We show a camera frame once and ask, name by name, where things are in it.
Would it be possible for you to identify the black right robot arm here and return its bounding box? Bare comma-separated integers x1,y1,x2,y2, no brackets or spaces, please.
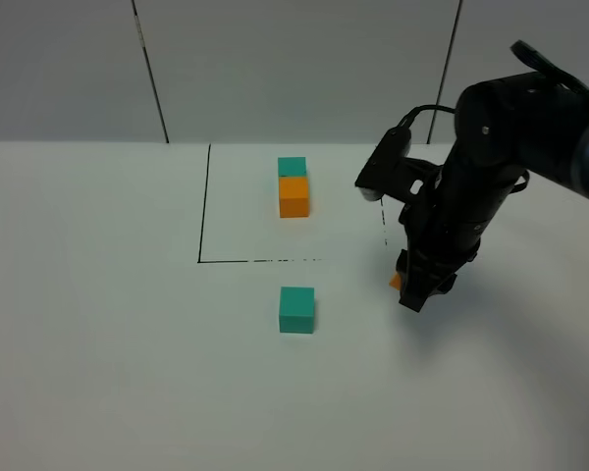
396,40,589,312

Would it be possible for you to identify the orange template block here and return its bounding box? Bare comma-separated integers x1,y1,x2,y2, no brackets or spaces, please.
279,177,310,218

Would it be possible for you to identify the teal template block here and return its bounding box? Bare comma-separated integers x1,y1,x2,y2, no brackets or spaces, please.
278,157,307,178

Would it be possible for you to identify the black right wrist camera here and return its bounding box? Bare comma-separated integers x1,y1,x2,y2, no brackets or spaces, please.
354,126,439,204

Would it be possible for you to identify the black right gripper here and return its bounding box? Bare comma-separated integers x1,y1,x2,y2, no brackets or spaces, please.
396,156,515,312

